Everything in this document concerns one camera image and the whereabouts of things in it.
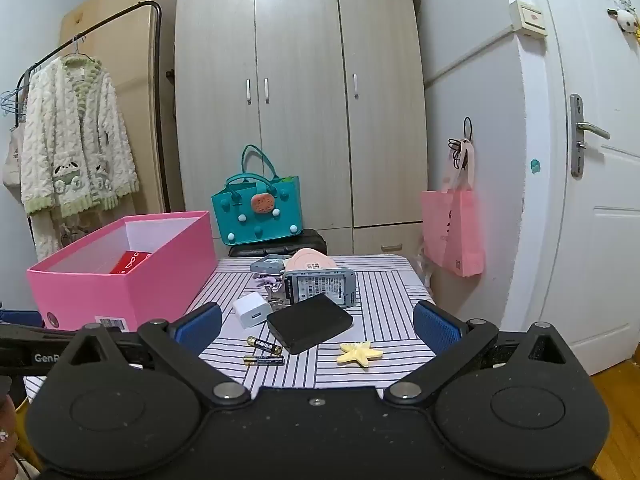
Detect black hair tie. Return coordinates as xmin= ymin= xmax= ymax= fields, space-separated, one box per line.
xmin=447 ymin=116 xmax=474 ymax=171

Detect white fluffy robe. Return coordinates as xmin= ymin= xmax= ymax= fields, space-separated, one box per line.
xmin=20 ymin=55 xmax=141 ymax=261

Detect beige three-door wardrobe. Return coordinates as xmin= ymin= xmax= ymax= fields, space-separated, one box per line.
xmin=172 ymin=0 xmax=431 ymax=256

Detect blue wire hangers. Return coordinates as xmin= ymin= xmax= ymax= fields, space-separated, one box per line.
xmin=0 ymin=87 xmax=28 ymax=118

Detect grey portable router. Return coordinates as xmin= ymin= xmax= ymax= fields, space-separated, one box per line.
xmin=282 ymin=268 xmax=357 ymax=309

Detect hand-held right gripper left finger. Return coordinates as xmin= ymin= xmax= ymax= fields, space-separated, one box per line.
xmin=67 ymin=301 xmax=252 ymax=408

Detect pink storage box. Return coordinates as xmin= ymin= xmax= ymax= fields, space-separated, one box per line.
xmin=26 ymin=211 xmax=218 ymax=332

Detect pink paper shopping bag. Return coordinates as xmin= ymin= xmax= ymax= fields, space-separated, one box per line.
xmin=420 ymin=137 xmax=485 ymax=278

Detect black suitcase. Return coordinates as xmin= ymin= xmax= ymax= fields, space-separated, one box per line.
xmin=228 ymin=229 xmax=328 ymax=259

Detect small plush toy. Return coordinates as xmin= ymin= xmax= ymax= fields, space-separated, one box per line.
xmin=607 ymin=7 xmax=640 ymax=43

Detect clear plastic bag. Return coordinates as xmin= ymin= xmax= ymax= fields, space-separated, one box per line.
xmin=415 ymin=240 xmax=436 ymax=291

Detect metal door handle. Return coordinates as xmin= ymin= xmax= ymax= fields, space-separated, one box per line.
xmin=570 ymin=93 xmax=612 ymax=179

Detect black clothes rack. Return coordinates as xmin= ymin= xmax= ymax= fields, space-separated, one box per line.
xmin=15 ymin=1 xmax=168 ymax=216

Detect yellow starfish ornament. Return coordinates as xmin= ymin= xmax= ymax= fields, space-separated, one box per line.
xmin=336 ymin=341 xmax=385 ymax=368

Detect wall light switch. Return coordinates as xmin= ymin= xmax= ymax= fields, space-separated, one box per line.
xmin=509 ymin=0 xmax=548 ymax=38

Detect teal felt handbag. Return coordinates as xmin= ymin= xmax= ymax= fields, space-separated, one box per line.
xmin=211 ymin=145 xmax=304 ymax=246

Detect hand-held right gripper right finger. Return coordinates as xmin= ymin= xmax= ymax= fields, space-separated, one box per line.
xmin=382 ymin=300 xmax=573 ymax=407

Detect white door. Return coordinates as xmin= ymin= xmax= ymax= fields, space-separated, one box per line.
xmin=520 ymin=0 xmax=640 ymax=376

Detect beige tote bag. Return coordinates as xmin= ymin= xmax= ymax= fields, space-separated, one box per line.
xmin=1 ymin=125 xmax=26 ymax=191

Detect red printed paper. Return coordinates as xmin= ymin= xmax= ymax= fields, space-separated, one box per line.
xmin=109 ymin=251 xmax=153 ymax=275

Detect pink round compact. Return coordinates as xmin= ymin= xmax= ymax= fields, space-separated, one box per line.
xmin=285 ymin=248 xmax=337 ymax=275

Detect grey phone body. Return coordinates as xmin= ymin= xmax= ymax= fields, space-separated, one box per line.
xmin=250 ymin=255 xmax=293 ymax=276

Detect light wooden cabinet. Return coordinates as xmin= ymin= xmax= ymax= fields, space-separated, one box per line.
xmin=60 ymin=0 xmax=183 ymax=216

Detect black power bank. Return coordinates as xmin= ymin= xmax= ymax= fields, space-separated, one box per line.
xmin=266 ymin=294 xmax=354 ymax=356

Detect white charger plug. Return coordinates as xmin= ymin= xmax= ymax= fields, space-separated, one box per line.
xmin=233 ymin=294 xmax=272 ymax=331

